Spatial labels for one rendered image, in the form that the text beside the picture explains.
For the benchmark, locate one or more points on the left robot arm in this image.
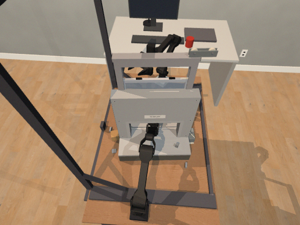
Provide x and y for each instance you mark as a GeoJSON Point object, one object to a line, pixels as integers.
{"type": "Point", "coordinates": [172, 41]}

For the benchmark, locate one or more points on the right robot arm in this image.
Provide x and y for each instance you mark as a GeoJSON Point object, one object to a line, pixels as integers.
{"type": "Point", "coordinates": [138, 202]}

